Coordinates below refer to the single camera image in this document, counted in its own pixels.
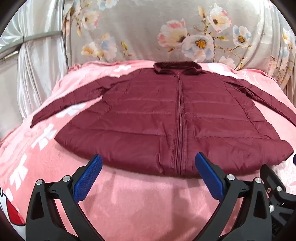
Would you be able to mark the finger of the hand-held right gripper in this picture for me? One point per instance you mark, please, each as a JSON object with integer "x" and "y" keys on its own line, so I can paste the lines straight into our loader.
{"x": 271, "y": 179}

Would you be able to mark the maroon puffer jacket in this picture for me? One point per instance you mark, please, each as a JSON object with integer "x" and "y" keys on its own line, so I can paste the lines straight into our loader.
{"x": 166, "y": 118}

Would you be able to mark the pink printed blanket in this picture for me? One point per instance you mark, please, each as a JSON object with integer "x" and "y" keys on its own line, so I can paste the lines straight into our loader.
{"x": 129, "y": 204}

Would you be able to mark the grey curtain tie band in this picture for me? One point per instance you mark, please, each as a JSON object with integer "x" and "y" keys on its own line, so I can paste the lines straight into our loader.
{"x": 41, "y": 36}

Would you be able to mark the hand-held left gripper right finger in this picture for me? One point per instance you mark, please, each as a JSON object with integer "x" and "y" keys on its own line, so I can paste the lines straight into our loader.
{"x": 210, "y": 176}

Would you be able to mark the silver satin curtain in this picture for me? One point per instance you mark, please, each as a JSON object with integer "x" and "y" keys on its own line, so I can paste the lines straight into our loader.
{"x": 32, "y": 69}

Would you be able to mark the metal rod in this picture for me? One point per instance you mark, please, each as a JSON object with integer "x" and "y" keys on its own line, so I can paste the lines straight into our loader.
{"x": 9, "y": 55}

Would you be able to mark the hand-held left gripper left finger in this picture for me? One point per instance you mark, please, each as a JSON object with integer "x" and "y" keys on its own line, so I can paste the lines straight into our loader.
{"x": 88, "y": 179}

